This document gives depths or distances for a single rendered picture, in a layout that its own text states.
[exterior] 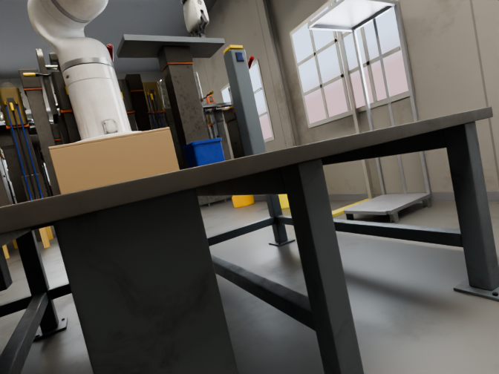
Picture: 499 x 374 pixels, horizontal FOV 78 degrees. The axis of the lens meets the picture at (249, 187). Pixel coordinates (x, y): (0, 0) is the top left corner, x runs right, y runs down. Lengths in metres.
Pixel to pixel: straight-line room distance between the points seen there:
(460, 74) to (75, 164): 2.76
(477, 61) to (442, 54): 0.27
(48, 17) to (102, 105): 0.25
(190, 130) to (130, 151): 0.42
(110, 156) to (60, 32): 0.36
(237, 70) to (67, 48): 0.65
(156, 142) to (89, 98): 0.18
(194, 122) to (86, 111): 0.43
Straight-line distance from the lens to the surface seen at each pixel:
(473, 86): 2.96
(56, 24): 0.97
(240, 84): 1.29
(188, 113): 1.15
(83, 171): 0.75
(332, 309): 0.88
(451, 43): 3.06
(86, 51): 0.87
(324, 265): 0.84
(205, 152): 1.02
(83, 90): 0.85
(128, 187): 0.58
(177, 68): 1.19
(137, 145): 0.76
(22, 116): 1.21
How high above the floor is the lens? 0.68
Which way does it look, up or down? 4 degrees down
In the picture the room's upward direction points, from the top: 12 degrees counter-clockwise
